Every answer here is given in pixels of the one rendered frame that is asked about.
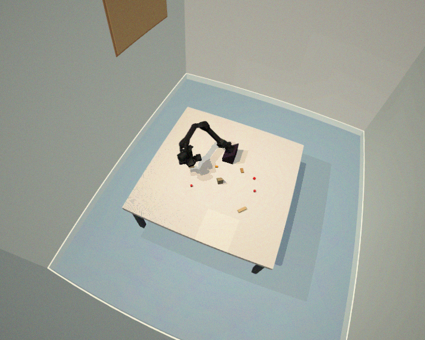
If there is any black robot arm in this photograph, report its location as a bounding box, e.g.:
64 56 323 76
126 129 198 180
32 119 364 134
177 121 235 167

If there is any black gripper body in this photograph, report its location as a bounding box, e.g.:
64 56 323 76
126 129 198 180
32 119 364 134
178 154 202 165

